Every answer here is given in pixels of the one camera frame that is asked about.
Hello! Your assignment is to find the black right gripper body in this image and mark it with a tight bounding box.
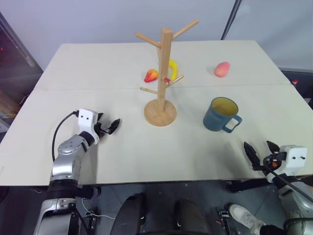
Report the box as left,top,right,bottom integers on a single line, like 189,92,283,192
258,151,287,176

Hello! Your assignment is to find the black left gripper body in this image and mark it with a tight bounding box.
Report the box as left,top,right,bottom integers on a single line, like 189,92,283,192
93,118,111,141

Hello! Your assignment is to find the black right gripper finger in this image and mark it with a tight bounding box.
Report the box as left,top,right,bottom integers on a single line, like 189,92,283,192
243,141,261,171
266,140,281,156

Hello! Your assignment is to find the wooden mug tree stand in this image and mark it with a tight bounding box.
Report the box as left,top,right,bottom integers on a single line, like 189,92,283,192
135,20,200,127

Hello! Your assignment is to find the blue mug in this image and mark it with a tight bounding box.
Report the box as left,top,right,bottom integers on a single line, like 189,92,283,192
202,97,243,134

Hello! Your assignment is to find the white shoe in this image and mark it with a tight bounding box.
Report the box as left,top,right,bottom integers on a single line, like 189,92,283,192
228,204,267,235

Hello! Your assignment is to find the red toy strawberry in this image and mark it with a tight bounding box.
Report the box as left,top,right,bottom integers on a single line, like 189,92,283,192
144,69,159,84

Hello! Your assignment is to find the yellow toy banana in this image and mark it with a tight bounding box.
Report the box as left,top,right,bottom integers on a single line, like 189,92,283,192
168,59,180,81

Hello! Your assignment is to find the dark rounded shape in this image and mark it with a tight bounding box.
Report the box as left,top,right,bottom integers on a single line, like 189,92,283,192
173,199,209,235
114,192,145,235

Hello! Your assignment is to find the pink toy peach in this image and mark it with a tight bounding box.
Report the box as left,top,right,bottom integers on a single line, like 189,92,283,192
214,62,231,78

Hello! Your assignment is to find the dark glass cabinet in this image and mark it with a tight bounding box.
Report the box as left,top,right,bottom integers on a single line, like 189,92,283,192
0,11,44,139

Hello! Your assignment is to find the grey slanted pole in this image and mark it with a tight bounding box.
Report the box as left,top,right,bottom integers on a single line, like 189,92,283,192
221,0,242,41

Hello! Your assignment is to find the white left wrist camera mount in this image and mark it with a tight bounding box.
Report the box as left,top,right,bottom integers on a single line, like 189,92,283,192
78,108,100,145

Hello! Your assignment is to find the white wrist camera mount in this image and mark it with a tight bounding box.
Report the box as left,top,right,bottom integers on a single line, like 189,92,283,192
279,145,308,176
78,108,100,145

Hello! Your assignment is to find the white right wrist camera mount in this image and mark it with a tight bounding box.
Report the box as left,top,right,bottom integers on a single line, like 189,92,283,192
279,145,308,176

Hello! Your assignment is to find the black table frame foot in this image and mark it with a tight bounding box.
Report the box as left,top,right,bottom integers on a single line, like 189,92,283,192
74,185,101,199
225,179,277,193

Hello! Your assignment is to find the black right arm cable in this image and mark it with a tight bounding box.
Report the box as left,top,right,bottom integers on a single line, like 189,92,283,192
263,156,313,202

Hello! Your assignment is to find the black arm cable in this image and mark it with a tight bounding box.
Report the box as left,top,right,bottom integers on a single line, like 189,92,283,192
52,111,80,163
263,156,313,202

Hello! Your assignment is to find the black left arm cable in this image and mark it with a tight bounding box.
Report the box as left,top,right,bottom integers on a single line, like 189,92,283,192
52,111,80,163

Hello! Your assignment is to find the thin white floor wire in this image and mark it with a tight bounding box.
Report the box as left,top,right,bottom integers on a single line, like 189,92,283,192
81,197,116,219

